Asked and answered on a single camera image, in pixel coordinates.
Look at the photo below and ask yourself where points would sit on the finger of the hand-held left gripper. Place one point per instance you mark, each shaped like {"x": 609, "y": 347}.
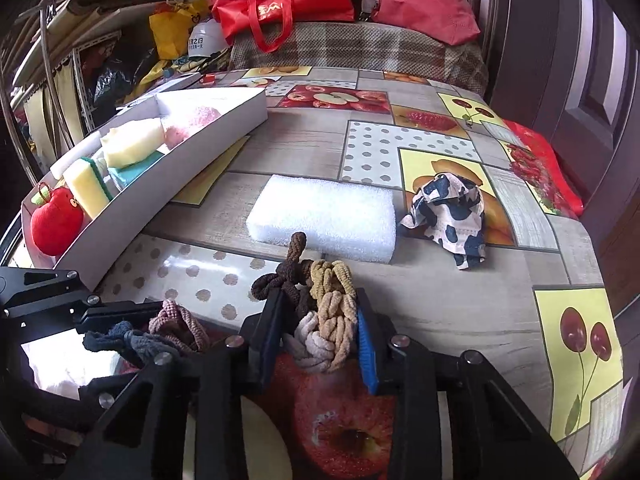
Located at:
{"x": 120, "y": 315}

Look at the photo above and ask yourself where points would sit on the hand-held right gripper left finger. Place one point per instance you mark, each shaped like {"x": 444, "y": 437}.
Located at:
{"x": 270, "y": 340}

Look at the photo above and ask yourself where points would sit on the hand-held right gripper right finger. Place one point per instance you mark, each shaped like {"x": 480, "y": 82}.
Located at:
{"x": 367, "y": 355}

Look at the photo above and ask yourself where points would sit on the red apple plush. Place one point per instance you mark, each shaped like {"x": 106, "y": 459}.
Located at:
{"x": 55, "y": 225}

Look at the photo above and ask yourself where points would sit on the yellow green sponge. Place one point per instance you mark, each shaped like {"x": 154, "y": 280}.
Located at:
{"x": 85, "y": 185}

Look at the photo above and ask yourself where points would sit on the white cardboard box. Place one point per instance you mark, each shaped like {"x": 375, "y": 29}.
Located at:
{"x": 150, "y": 195}

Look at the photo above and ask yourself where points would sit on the teal sponge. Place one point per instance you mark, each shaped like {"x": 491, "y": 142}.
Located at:
{"x": 135, "y": 172}

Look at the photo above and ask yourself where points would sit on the pale yellow sponge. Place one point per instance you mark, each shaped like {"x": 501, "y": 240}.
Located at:
{"x": 132, "y": 142}

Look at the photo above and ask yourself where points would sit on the pink soft ball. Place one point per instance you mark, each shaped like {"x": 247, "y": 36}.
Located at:
{"x": 177, "y": 136}

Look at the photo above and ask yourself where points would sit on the white cloth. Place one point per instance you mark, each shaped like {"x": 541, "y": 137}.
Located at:
{"x": 65, "y": 365}

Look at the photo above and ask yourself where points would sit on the white foam block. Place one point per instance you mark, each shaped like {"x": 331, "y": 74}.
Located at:
{"x": 325, "y": 215}

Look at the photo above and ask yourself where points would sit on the cow-print cloth scrunchie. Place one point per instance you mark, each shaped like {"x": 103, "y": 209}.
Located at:
{"x": 445, "y": 210}

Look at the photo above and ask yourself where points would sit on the yellow curtain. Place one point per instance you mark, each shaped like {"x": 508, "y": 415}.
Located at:
{"x": 60, "y": 90}

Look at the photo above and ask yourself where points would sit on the black plastic bag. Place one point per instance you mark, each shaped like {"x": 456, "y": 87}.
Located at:
{"x": 112, "y": 82}

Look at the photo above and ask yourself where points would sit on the yellow cloth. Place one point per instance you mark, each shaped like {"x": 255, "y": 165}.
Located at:
{"x": 155, "y": 72}

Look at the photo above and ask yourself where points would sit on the red printed bag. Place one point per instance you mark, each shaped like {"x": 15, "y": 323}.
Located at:
{"x": 545, "y": 170}

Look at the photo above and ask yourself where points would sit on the metal shelf rack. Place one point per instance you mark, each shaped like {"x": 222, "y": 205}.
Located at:
{"x": 75, "y": 25}

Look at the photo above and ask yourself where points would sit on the white helmet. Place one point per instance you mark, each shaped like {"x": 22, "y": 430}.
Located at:
{"x": 205, "y": 40}

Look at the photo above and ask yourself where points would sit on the yellow shopping bag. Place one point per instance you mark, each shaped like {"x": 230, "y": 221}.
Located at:
{"x": 170, "y": 30}

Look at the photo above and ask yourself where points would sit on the plaid blanket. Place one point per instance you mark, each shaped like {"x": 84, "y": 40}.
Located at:
{"x": 375, "y": 47}

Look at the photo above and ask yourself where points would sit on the red tote bag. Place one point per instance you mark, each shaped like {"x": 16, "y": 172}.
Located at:
{"x": 300, "y": 0}

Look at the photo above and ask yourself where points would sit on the red non-woven bag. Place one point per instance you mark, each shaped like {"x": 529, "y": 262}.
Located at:
{"x": 425, "y": 0}

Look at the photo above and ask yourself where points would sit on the brown door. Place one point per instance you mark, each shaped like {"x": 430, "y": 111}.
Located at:
{"x": 575, "y": 60}

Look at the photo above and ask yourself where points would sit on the chrome clothes rail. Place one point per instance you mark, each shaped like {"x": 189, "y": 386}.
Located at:
{"x": 46, "y": 55}

